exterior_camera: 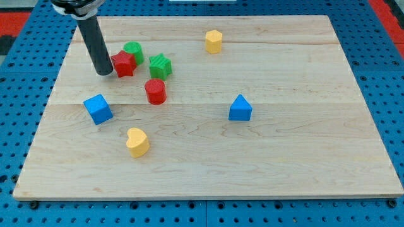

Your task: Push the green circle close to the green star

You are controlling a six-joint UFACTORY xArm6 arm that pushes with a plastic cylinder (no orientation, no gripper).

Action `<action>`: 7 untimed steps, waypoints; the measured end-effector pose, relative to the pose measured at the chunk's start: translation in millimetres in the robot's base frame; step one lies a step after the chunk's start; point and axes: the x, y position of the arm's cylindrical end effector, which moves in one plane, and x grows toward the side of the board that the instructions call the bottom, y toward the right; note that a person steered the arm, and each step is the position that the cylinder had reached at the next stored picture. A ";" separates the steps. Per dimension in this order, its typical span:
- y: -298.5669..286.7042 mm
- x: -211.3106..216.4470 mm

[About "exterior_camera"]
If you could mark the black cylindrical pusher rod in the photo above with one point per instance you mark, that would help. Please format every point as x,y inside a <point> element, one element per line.
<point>95,44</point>

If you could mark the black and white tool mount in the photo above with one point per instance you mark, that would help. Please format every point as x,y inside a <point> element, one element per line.
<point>77,9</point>

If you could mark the red star block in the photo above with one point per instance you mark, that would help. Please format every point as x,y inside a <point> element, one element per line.
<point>124,64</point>

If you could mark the green star block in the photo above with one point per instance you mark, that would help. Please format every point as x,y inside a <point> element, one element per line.
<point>160,66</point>

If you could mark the green cylinder block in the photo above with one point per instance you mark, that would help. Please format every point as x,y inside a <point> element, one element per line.
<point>135,49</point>

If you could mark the blue cube block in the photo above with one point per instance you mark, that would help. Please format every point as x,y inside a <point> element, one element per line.
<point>98,108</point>

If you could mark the red cylinder block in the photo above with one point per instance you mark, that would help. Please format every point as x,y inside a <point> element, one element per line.
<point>155,91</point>

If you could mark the yellow heart block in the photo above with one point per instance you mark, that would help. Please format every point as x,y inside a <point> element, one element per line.
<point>137,143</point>

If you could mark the yellow hexagon block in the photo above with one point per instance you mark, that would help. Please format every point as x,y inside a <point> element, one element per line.
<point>213,41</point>

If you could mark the light wooden board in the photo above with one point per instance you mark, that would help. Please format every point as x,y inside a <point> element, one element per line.
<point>310,136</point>

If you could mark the blue triangle block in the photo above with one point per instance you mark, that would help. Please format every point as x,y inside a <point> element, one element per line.
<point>240,109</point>

